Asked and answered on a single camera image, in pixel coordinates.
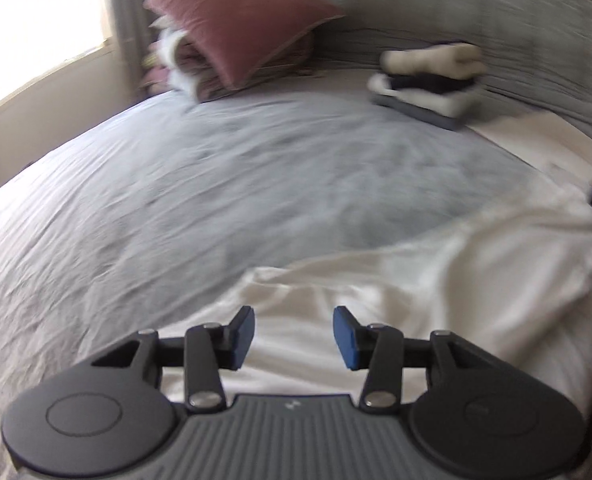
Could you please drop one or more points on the window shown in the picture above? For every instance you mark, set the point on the window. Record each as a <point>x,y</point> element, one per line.
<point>36,20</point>

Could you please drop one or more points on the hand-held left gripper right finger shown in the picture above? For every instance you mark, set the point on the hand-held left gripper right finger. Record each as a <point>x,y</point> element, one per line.
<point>345,335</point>

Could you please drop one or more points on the beige folded garment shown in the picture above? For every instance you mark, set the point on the beige folded garment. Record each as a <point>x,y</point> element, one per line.
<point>455,57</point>

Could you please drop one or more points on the white folded garment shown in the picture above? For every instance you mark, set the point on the white folded garment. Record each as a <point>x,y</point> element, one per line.
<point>425,102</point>

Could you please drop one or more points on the white mattress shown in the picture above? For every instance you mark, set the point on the white mattress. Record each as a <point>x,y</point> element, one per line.
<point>540,140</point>

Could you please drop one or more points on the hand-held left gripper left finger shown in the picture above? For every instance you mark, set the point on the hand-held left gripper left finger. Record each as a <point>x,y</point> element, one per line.
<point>243,332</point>

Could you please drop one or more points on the white cotton garment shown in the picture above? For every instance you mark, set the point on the white cotton garment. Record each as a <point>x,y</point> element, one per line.
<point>425,270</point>

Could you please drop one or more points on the patterned curtain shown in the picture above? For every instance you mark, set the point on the patterned curtain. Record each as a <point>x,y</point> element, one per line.
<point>126,10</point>

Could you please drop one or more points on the maroon pillow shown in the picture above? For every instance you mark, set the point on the maroon pillow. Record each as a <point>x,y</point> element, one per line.
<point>236,15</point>

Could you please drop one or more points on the grey quilted headboard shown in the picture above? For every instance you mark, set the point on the grey quilted headboard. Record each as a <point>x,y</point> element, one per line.
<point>450,0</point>

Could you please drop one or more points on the folded grey quilt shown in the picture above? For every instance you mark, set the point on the folded grey quilt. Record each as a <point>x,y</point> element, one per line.
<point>191,75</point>

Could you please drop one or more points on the grey bed sheet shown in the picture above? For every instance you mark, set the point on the grey bed sheet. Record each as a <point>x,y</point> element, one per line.
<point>226,160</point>

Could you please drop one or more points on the black folded garment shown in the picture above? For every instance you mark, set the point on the black folded garment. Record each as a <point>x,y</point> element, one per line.
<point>425,84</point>

